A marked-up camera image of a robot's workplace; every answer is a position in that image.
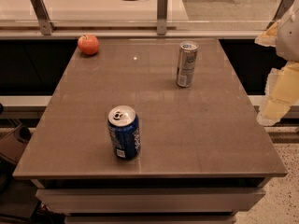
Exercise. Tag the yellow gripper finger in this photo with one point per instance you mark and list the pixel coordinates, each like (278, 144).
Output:
(268, 37)
(281, 93)

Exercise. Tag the white rounded gripper body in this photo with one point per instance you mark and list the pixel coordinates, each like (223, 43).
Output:
(289, 37)

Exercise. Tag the blue pepsi can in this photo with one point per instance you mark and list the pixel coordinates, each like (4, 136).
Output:
(123, 127)

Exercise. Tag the tall silver energy drink can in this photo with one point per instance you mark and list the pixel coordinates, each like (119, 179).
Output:
(186, 63)

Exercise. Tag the red apple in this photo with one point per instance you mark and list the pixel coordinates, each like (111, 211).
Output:
(88, 44)

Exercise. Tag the grey cabinet drawer front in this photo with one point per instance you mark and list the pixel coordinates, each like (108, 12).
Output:
(176, 200)

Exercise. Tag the dark object at left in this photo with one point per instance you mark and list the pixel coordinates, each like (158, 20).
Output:
(14, 143)

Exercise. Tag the right metal railing bracket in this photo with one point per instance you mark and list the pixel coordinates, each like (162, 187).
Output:
(284, 5)

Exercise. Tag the metal railing bracket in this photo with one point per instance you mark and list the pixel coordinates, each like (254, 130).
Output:
(45, 25)
(284, 5)
(162, 16)

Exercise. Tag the middle metal railing bracket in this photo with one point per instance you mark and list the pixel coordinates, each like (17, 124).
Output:
(162, 16)

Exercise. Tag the left metal railing bracket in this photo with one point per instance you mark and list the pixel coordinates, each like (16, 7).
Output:
(45, 25)

